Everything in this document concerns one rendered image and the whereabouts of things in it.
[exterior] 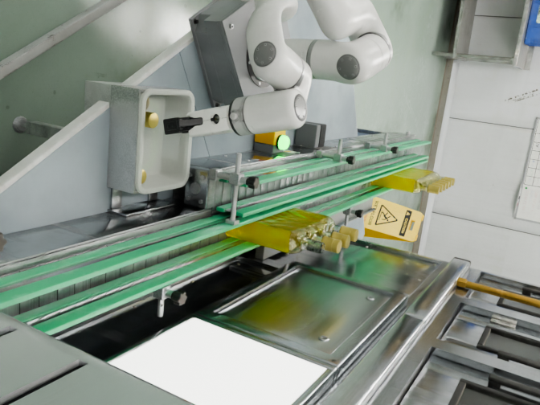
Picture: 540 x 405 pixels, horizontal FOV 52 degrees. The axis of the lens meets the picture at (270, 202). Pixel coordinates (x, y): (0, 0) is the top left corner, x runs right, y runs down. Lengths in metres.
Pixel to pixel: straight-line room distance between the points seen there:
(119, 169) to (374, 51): 0.63
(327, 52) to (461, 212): 6.04
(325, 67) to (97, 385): 1.10
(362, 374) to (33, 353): 0.80
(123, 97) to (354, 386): 0.73
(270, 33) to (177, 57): 0.41
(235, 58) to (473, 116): 5.90
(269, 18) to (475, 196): 6.30
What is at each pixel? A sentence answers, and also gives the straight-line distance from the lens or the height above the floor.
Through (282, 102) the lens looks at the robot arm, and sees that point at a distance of 1.02.
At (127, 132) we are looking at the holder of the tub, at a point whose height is 0.80.
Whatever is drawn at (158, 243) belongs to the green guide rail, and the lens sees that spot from 1.14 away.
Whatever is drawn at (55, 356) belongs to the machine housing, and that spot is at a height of 1.38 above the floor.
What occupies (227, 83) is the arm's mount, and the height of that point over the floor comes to 0.82.
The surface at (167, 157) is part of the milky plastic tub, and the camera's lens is 1.34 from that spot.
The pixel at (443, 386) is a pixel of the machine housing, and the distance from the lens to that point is 1.21.
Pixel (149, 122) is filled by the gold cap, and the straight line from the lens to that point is 1.23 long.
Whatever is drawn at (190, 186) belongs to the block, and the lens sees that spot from 1.35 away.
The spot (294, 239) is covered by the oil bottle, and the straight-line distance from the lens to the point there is 1.34.
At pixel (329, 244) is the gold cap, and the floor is 1.14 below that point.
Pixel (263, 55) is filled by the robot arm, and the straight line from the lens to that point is 1.02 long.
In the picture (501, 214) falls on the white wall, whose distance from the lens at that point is 7.21.
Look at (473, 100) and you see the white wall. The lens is 7.15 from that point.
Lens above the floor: 1.63
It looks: 28 degrees down
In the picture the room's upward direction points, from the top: 104 degrees clockwise
